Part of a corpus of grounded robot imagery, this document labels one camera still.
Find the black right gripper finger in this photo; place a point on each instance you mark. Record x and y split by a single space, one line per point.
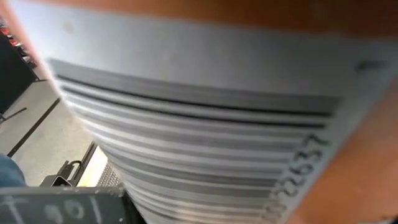
62 207

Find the Cheerios Protein cereal box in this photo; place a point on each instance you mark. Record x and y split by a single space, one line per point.
217 93

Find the grey woven placemat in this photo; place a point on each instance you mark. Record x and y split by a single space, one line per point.
110 177

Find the person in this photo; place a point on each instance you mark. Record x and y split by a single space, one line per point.
11 172

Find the black bag with red marks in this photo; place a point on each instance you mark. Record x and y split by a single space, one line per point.
14 81

